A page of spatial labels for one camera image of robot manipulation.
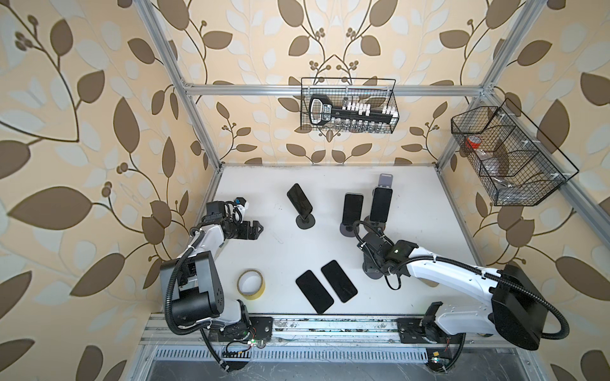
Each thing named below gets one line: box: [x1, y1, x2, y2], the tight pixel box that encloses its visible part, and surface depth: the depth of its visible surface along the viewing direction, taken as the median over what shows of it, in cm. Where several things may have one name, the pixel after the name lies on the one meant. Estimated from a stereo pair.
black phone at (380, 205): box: [370, 186, 394, 224], surface depth 93 cm
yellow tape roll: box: [236, 269, 267, 301], surface depth 84 cm
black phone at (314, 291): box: [295, 269, 335, 315], surface depth 85 cm
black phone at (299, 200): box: [285, 183, 314, 220], surface depth 93 cm
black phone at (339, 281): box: [320, 259, 359, 304], surface depth 86 cm
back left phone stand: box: [295, 213, 317, 230], surface depth 102 cm
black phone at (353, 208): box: [341, 192, 364, 225], surface depth 91 cm
